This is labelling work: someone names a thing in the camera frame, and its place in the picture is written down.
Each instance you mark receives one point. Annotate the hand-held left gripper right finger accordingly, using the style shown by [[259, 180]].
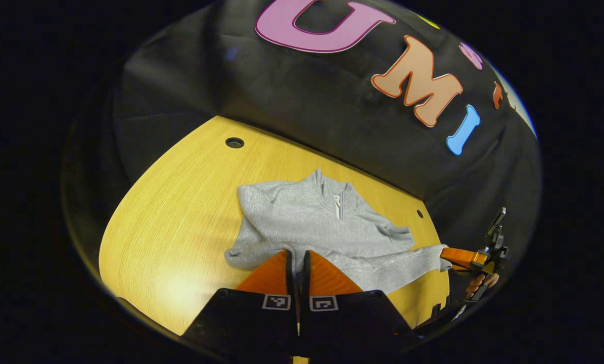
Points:
[[305, 283]]

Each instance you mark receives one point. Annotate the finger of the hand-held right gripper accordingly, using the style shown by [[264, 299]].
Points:
[[463, 258]]

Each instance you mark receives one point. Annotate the black backdrop cloth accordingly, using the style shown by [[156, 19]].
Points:
[[281, 86]]

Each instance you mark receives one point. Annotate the grey zip-neck sweatshirt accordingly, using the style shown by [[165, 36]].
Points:
[[302, 217]]

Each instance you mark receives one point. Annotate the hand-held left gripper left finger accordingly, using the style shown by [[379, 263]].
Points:
[[290, 283]]

